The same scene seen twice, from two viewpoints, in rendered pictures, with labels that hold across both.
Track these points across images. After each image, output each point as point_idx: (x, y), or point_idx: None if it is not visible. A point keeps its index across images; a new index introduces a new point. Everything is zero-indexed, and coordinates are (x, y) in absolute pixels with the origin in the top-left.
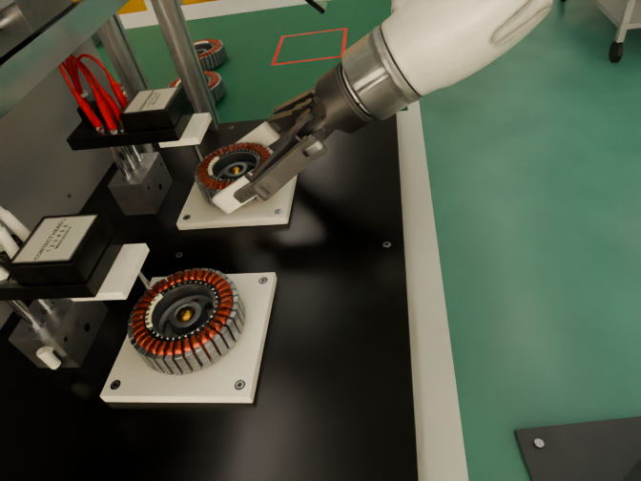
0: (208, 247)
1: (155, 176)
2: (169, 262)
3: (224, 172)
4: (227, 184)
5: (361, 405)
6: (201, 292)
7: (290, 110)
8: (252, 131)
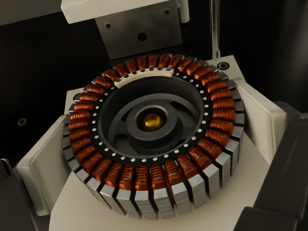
0: (25, 153)
1: (140, 20)
2: (10, 117)
3: (141, 102)
4: (72, 126)
5: None
6: None
7: (305, 184)
8: (259, 95)
